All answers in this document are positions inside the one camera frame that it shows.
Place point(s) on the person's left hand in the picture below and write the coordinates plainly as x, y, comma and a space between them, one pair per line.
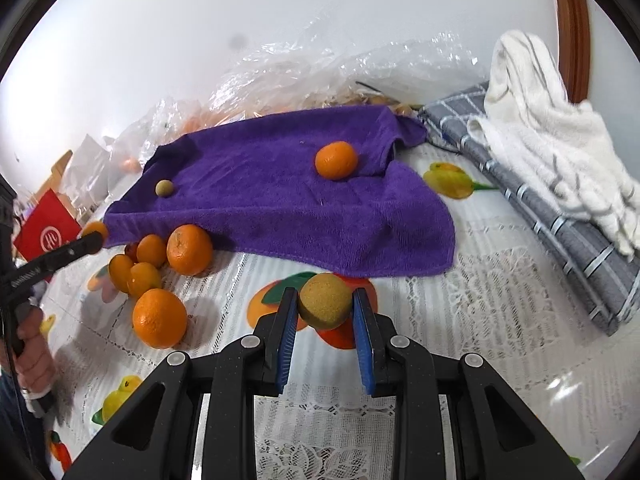
34, 369

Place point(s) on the small orange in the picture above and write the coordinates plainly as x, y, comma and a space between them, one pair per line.
152, 249
95, 227
119, 269

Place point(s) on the brown wooden door frame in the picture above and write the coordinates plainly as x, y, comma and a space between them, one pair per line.
574, 47

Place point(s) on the clear bag of oranges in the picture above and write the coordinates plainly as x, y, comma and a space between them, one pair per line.
166, 121

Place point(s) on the white fruit-print tablecloth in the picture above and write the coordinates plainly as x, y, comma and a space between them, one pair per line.
505, 298

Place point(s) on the white striped towel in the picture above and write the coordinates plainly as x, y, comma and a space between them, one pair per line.
561, 150

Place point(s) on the clear plastic bag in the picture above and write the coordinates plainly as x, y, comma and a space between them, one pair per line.
322, 68

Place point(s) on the white plastic bag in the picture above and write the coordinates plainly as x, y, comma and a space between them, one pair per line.
85, 178

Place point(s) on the green-brown round fruit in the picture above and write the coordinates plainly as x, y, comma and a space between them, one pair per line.
164, 188

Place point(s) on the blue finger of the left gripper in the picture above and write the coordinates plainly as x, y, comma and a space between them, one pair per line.
88, 244

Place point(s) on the red paper bag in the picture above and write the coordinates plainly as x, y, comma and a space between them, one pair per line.
48, 227

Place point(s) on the oval orange kumquat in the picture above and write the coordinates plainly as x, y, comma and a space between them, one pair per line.
142, 277

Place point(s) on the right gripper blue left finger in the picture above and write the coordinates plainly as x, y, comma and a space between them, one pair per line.
189, 402

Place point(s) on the large orange mandarin front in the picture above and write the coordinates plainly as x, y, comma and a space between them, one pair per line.
336, 161

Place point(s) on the grey checked cloth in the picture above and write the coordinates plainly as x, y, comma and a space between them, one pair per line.
605, 281

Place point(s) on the large orange mandarin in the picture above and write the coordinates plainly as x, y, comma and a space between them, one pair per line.
336, 161
159, 318
189, 250

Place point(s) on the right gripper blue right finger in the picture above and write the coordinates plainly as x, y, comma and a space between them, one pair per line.
458, 406

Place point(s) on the purple towel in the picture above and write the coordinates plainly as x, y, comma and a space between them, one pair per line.
252, 185

